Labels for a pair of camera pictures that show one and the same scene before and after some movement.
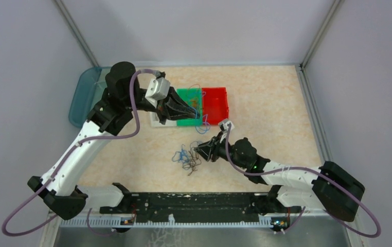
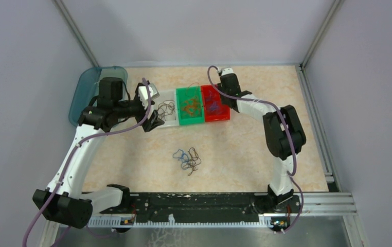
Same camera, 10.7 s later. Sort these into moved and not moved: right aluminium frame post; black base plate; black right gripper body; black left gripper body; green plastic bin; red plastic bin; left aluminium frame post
Moved: black right gripper body; black left gripper body
Not moved: right aluminium frame post; black base plate; red plastic bin; left aluminium frame post; green plastic bin
